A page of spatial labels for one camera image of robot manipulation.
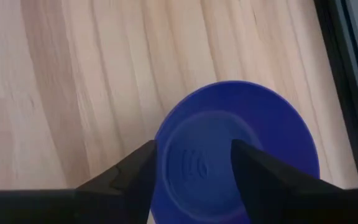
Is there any blue plastic mini bowl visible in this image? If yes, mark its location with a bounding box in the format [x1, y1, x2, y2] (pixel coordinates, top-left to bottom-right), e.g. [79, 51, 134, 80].
[150, 80, 321, 224]

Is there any black aluminium table frame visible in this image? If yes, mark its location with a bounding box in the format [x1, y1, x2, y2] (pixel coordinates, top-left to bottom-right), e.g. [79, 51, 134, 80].
[313, 0, 358, 190]

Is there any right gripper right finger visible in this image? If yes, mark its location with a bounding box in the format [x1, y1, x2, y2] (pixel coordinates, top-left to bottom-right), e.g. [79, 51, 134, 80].
[230, 138, 348, 224]

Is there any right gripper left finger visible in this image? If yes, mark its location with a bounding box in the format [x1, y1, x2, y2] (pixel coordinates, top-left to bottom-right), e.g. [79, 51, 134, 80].
[73, 139, 157, 224]

